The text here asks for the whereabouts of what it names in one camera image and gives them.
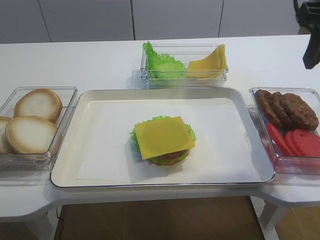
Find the brown patty on tray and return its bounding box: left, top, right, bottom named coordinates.
left=152, top=149, right=190, bottom=161

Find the white serving tray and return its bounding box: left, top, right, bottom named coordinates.
left=50, top=87, right=275, bottom=188

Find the clear bun container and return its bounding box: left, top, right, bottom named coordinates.
left=0, top=86, right=78, bottom=171

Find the bun half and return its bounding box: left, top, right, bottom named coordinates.
left=5, top=116, right=57, bottom=154
left=0, top=116, right=12, bottom=154
left=13, top=88, right=63, bottom=124

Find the tomato slice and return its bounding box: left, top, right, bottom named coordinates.
left=266, top=123, right=293, bottom=156
left=284, top=131, right=301, bottom=157
left=292, top=129, right=320, bottom=158

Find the clear patty tomato container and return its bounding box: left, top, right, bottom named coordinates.
left=249, top=87, right=320, bottom=175

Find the front bun half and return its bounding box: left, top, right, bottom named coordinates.
left=5, top=116, right=57, bottom=154

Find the right brown patty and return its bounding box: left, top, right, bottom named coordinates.
left=279, top=93, right=319, bottom=131

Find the green lettuce pile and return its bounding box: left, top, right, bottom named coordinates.
left=143, top=41, right=186, bottom=79

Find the left brown patty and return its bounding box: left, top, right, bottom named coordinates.
left=255, top=89, right=284, bottom=129

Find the middle tomato slice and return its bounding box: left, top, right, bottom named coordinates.
left=284, top=131, right=301, bottom=157

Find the white paper sheet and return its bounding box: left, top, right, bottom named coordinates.
left=77, top=98, right=262, bottom=185

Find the left tomato slice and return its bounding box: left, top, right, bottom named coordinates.
left=266, top=123, right=293, bottom=156

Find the lettuce leaf under patty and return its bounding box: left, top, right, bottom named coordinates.
left=128, top=115, right=197, bottom=166

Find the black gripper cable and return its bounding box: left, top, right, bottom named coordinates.
left=292, top=0, right=301, bottom=26

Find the back bun half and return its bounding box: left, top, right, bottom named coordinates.
left=13, top=88, right=63, bottom=124

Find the yellow cheese slice stack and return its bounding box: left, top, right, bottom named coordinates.
left=186, top=44, right=228, bottom=79

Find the left bun half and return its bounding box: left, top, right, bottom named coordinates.
left=0, top=116, right=12, bottom=154

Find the right tomato slice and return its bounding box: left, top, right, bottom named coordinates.
left=292, top=129, right=320, bottom=158

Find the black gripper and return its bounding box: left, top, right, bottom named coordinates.
left=298, top=1, right=320, bottom=69

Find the middle brown patty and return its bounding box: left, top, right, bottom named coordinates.
left=269, top=91, right=298, bottom=130

